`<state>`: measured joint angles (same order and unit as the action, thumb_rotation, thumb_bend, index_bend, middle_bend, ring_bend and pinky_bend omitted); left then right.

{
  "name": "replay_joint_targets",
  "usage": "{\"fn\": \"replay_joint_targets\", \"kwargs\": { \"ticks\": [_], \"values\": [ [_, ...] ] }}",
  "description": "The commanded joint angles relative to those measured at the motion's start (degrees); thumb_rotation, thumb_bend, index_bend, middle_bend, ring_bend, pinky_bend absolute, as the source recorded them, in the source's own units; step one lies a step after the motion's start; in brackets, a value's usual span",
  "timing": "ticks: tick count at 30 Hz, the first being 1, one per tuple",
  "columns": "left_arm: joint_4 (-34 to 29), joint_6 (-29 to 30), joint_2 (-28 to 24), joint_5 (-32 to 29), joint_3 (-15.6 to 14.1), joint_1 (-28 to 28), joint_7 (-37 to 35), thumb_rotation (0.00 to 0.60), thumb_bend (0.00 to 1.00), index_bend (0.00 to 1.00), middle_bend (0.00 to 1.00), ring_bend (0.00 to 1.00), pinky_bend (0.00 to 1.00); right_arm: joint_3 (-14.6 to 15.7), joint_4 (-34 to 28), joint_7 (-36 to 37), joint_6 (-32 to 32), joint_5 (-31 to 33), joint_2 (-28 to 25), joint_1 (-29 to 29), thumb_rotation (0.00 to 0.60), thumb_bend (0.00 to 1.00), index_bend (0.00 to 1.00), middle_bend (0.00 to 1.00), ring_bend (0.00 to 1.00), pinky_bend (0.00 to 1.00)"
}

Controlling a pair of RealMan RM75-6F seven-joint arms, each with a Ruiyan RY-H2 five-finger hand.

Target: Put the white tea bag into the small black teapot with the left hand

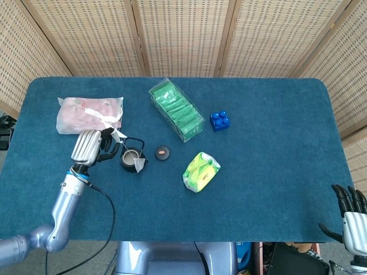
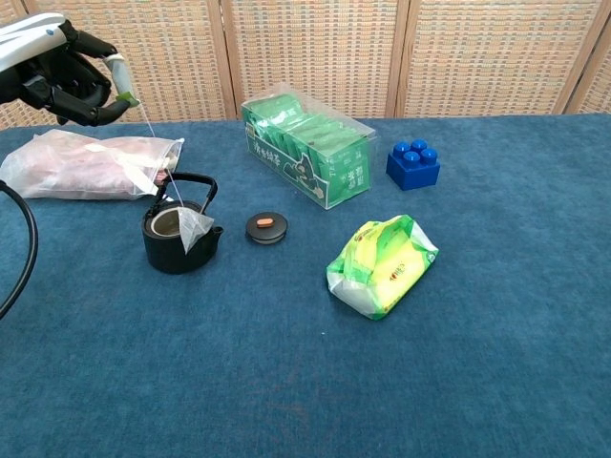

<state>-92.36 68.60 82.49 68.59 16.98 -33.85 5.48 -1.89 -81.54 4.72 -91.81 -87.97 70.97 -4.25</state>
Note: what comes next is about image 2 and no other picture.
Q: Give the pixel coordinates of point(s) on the blue table carpet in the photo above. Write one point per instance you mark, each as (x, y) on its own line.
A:
(334, 381)

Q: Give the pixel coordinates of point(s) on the green yellow tissue pack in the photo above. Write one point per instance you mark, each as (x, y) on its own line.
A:
(382, 276)

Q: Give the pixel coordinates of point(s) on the clear box of green sachets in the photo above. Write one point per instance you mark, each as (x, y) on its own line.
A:
(310, 157)

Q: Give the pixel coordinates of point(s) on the blue building block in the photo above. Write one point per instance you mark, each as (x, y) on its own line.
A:
(410, 174)

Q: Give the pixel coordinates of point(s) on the pyramid tea bag with tag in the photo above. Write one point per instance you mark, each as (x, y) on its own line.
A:
(193, 229)

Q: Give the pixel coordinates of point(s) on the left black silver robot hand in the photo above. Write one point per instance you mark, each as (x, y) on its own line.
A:
(52, 76)

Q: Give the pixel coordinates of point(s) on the black teapot lid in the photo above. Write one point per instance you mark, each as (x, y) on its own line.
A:
(267, 236)

